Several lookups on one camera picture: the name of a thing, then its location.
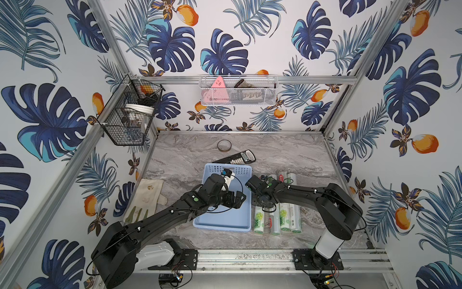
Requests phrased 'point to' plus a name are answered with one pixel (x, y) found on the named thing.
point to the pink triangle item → (217, 93)
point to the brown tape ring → (224, 146)
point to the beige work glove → (147, 197)
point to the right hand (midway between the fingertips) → (257, 200)
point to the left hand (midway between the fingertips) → (239, 193)
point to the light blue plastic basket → (224, 217)
